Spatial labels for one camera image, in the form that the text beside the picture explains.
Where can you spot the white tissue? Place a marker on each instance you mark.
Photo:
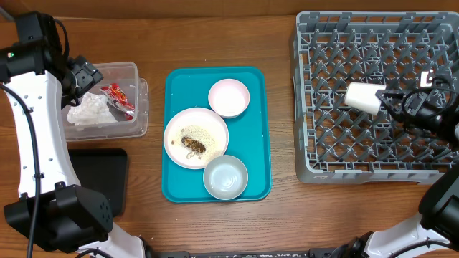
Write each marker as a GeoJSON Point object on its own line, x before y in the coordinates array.
{"type": "Point", "coordinates": [92, 110]}

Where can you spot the grey dishwasher rack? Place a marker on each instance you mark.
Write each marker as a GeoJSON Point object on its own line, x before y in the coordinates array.
{"type": "Point", "coordinates": [358, 77]}

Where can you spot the red snack wrapper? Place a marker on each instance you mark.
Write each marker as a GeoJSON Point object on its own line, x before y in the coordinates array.
{"type": "Point", "coordinates": [118, 99]}

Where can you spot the pink small saucer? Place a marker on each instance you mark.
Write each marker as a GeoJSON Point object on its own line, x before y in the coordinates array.
{"type": "Point", "coordinates": [229, 98]}

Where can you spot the brown food scrap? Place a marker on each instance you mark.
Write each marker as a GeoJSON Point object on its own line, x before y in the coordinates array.
{"type": "Point", "coordinates": [195, 147]}

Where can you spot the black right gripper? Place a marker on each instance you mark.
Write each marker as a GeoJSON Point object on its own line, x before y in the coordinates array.
{"type": "Point", "coordinates": [410, 104]}

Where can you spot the clear plastic bin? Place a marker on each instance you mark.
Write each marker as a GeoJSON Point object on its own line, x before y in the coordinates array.
{"type": "Point", "coordinates": [125, 74]}

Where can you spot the grey bowl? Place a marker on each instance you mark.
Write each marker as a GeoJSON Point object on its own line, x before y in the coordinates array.
{"type": "Point", "coordinates": [225, 177]}

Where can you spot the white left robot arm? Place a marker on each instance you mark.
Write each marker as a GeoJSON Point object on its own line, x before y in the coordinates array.
{"type": "Point", "coordinates": [54, 212]}

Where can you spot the large pink plate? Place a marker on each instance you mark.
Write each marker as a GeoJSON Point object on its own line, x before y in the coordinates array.
{"type": "Point", "coordinates": [200, 124]}

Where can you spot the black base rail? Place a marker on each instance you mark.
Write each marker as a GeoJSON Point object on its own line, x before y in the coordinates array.
{"type": "Point", "coordinates": [311, 253]}

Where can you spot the white cup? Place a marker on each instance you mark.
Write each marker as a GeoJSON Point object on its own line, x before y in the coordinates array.
{"type": "Point", "coordinates": [362, 96]}

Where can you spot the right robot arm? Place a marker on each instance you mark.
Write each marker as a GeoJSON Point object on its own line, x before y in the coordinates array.
{"type": "Point", "coordinates": [435, 225]}

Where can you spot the black tray bin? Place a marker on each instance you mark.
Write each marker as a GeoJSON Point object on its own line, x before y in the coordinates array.
{"type": "Point", "coordinates": [103, 170]}

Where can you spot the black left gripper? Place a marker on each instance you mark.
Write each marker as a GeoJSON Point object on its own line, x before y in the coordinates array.
{"type": "Point", "coordinates": [87, 74]}

